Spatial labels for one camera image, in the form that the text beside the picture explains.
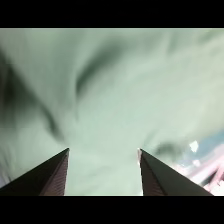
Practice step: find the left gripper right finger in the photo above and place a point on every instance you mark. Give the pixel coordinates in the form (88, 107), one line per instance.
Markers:
(160, 180)

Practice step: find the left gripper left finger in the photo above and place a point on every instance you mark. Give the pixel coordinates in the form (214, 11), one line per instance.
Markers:
(50, 178)

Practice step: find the pale green garment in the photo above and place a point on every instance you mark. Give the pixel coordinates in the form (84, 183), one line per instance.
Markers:
(110, 93)

